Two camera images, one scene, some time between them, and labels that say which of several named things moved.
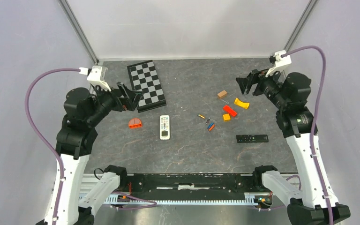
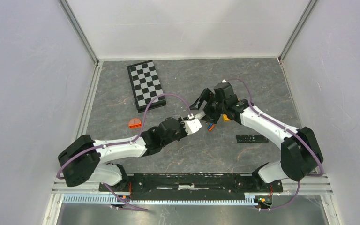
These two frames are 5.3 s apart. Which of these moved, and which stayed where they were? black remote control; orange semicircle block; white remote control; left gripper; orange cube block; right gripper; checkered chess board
Moved: white remote control; left gripper; right gripper
Stayed: black remote control; orange semicircle block; orange cube block; checkered chess board
